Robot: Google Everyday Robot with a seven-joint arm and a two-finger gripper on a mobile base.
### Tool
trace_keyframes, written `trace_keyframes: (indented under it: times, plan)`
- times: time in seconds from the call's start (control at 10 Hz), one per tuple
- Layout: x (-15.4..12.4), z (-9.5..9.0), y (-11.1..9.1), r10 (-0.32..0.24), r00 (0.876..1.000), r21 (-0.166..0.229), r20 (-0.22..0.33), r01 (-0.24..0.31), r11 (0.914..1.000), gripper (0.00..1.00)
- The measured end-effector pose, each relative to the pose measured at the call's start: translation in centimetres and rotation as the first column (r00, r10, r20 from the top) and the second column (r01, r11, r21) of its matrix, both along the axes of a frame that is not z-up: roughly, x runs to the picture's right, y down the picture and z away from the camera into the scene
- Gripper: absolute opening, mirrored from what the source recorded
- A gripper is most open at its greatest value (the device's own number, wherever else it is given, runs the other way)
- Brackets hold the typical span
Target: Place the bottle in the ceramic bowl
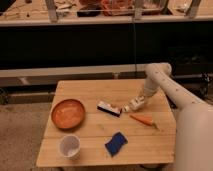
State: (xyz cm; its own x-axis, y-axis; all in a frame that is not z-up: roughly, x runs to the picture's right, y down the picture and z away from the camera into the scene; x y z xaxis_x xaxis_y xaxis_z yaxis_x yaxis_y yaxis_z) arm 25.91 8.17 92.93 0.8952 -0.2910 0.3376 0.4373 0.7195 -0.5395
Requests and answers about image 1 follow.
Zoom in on small white bottle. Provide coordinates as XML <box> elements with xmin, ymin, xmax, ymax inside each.
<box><xmin>122</xmin><ymin>105</ymin><xmax>131</xmax><ymax>113</ymax></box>

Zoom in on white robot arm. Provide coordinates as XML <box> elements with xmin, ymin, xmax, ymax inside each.
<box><xmin>129</xmin><ymin>63</ymin><xmax>213</xmax><ymax>171</ymax></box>

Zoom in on orange ceramic bowl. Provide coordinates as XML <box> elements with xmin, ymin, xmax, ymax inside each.
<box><xmin>51</xmin><ymin>99</ymin><xmax>86</xmax><ymax>129</ymax></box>

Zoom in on orange carrot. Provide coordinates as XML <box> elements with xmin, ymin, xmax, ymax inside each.
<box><xmin>130</xmin><ymin>114</ymin><xmax>157</xmax><ymax>128</ymax></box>

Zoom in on blue sponge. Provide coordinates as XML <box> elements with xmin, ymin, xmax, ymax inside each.
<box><xmin>105</xmin><ymin>132</ymin><xmax>128</xmax><ymax>156</ymax></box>

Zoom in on wooden table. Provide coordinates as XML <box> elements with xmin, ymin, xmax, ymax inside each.
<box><xmin>37</xmin><ymin>79</ymin><xmax>176</xmax><ymax>167</ymax></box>

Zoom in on white paper cup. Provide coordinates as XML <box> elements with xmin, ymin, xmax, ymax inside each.
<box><xmin>58</xmin><ymin>134</ymin><xmax>80</xmax><ymax>160</ymax></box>

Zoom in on long background workbench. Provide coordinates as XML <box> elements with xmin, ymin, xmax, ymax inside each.
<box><xmin>0</xmin><ymin>0</ymin><xmax>213</xmax><ymax>27</ymax></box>

